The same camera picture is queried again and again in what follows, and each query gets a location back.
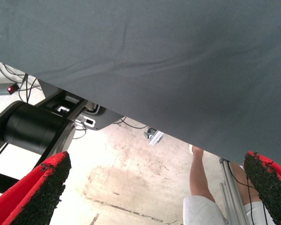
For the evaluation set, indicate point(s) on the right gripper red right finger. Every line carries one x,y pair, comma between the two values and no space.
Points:
271,187

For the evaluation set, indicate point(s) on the small box with red light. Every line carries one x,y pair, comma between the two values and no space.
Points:
11,89

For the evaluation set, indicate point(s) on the aluminium table leg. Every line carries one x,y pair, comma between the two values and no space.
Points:
234,206

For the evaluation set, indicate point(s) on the dark grey table cloth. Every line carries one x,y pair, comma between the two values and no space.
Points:
154,58

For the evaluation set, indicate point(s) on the short aluminium profile piece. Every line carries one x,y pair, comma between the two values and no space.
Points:
157,138

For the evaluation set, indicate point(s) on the grey caster wheel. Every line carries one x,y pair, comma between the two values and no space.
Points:
150,133

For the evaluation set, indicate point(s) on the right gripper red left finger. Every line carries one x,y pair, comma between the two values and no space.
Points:
25,201

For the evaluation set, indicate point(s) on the white shorts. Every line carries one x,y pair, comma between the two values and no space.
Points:
201,211

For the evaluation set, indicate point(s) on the bare person leg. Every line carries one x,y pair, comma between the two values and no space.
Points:
241,173
199,178

